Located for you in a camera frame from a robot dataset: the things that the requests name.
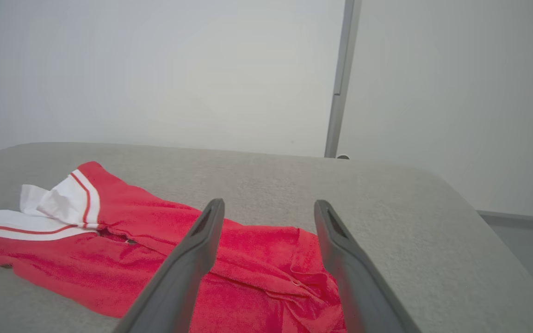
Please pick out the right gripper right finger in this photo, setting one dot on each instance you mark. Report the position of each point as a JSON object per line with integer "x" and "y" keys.
{"x": 354, "y": 277}

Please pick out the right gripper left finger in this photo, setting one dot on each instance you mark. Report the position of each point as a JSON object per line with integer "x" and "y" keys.
{"x": 188, "y": 268}

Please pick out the red and white jersey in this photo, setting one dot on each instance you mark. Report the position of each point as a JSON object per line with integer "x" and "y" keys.
{"x": 257, "y": 259}

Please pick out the small wall bracket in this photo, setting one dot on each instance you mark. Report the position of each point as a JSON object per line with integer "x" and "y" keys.
{"x": 343, "y": 157}

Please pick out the wall baseboard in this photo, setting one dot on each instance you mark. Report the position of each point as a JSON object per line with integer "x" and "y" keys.
{"x": 525, "y": 218}

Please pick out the vertical wall joint strip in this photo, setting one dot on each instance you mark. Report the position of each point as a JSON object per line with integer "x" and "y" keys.
{"x": 343, "y": 69}

